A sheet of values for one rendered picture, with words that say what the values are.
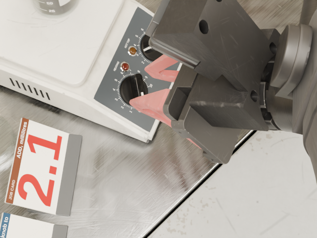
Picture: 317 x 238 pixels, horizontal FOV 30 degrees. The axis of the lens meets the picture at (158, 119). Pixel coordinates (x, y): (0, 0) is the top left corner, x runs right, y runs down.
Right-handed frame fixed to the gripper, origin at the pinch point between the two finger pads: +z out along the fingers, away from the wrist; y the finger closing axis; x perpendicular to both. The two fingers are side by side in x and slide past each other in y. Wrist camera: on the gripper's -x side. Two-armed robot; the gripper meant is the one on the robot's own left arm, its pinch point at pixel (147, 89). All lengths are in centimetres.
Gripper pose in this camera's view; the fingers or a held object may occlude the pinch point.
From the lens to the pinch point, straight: 53.2
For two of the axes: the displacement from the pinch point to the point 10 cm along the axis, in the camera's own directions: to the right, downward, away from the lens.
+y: -3.8, 8.7, -3.2
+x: 5.9, 5.0, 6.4
